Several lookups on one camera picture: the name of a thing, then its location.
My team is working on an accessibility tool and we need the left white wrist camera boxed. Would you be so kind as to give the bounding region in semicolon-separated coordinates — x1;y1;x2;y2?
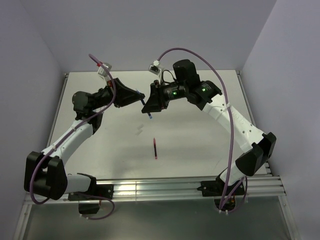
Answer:
97;62;112;82

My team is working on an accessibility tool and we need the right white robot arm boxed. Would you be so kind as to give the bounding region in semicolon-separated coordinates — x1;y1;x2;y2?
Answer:
141;59;277;195

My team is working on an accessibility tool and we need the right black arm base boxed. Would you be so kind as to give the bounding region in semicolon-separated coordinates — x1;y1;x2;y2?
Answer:
197;178;246;213

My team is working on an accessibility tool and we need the aluminium frame rail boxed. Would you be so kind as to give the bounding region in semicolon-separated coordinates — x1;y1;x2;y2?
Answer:
24;174;287;205

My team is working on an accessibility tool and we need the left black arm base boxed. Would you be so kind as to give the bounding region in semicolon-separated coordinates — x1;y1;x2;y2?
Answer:
67;184;115;220

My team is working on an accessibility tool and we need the red gel pen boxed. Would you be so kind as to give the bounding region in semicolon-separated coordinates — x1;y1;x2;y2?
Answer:
153;137;158;160

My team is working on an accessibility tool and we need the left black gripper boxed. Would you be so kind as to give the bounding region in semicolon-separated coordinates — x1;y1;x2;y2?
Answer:
91;78;144;111

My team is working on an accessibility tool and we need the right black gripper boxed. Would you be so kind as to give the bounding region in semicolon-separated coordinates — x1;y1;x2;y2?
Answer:
141;79;188;114

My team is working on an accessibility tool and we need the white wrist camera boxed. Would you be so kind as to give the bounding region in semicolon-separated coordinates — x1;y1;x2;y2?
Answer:
148;60;164;84
97;62;112;82

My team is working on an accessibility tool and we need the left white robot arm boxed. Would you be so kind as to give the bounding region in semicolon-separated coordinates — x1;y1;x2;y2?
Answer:
24;78;145;200

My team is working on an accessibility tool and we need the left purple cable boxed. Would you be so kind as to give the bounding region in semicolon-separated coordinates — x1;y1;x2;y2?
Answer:
29;53;116;221

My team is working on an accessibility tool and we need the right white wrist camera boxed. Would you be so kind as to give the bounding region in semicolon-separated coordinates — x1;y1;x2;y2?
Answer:
148;60;164;84

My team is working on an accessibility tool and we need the blue pen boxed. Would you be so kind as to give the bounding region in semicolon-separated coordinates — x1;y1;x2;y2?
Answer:
136;89;153;119

